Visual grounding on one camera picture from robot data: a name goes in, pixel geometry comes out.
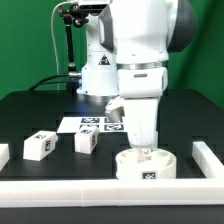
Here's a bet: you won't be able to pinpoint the white sheet with tags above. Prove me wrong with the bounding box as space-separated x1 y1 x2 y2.
57 117 126 134

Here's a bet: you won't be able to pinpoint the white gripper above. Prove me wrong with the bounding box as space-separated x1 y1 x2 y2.
118 68 168 160

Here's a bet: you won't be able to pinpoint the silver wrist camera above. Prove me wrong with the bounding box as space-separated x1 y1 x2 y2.
105 97 123 122

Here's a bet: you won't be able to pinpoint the black cables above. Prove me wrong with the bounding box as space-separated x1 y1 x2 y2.
27 73 83 92

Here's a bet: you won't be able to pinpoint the white cable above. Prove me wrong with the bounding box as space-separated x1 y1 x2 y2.
50 0 80 92

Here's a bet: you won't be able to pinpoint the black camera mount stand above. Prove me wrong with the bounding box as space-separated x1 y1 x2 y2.
59 4 88 94

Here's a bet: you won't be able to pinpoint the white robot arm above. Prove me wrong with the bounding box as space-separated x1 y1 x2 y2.
78 0 196 158

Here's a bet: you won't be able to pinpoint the white U-shaped fence wall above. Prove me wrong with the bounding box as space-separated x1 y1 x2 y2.
0 142 224 208

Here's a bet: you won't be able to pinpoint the white round stool seat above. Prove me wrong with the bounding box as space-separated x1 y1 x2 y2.
115 148 177 181

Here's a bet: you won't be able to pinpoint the camera on stand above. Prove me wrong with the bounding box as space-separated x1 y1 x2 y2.
78 0 111 15

